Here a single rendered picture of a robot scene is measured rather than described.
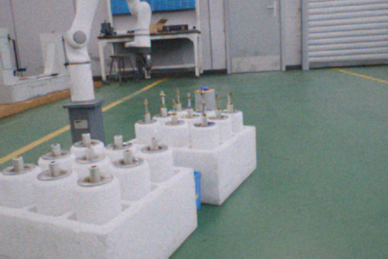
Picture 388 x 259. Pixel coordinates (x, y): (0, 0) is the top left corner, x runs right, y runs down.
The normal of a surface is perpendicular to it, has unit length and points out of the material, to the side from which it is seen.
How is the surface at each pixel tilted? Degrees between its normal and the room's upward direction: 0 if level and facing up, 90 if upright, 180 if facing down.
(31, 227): 90
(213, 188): 90
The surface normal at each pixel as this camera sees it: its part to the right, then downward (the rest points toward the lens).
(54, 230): -0.43, 0.19
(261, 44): -0.11, 0.18
